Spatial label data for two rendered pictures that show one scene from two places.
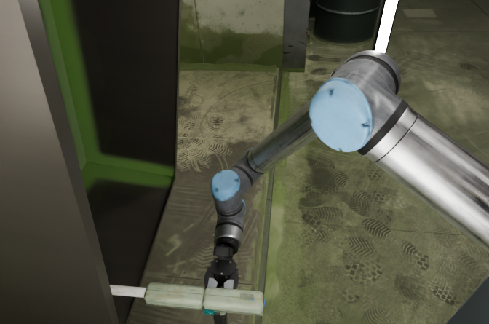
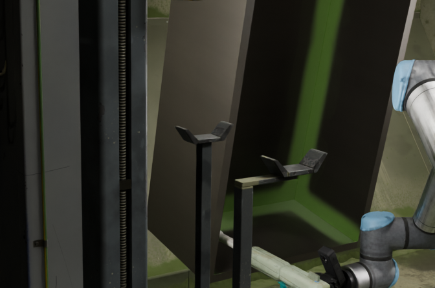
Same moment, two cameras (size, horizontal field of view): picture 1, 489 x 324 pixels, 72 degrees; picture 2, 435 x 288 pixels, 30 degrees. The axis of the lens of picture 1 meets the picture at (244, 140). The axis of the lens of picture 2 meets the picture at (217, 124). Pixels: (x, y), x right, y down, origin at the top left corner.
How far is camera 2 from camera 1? 1.66 m
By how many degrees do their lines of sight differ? 52
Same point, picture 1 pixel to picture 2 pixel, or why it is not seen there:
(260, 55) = not seen: outside the picture
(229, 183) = (378, 216)
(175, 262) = not seen: outside the picture
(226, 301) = (297, 273)
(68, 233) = (225, 97)
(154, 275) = not seen: outside the picture
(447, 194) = (425, 130)
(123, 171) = (317, 219)
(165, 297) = (259, 254)
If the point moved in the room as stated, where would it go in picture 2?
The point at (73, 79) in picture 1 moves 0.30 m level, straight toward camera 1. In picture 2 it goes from (316, 99) to (294, 114)
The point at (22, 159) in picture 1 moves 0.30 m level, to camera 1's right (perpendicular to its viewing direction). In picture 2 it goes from (228, 36) to (318, 46)
